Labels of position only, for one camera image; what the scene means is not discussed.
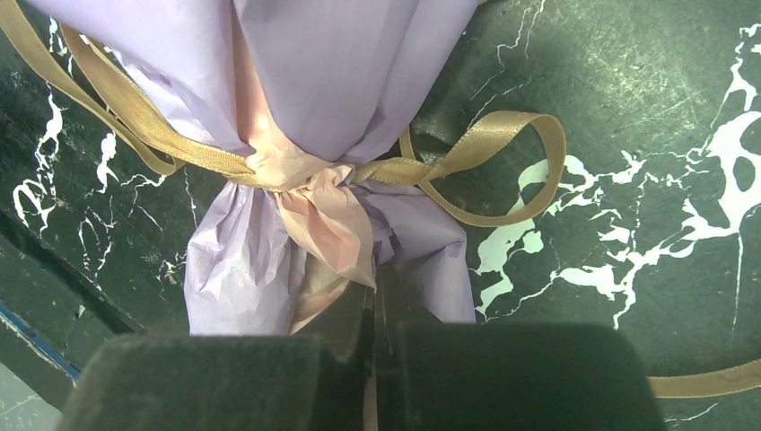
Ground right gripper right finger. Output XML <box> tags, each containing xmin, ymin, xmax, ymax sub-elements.
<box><xmin>375</xmin><ymin>268</ymin><xmax>665</xmax><ymax>430</ymax></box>

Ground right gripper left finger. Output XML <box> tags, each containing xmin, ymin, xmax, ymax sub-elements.
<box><xmin>58</xmin><ymin>284</ymin><xmax>373</xmax><ymax>430</ymax></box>

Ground purple flower bouquet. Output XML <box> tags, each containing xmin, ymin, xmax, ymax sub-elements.
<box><xmin>35</xmin><ymin>1</ymin><xmax>477</xmax><ymax>335</ymax></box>

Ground brown ribbon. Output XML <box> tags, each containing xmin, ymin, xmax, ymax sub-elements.
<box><xmin>0</xmin><ymin>0</ymin><xmax>761</xmax><ymax>400</ymax></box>

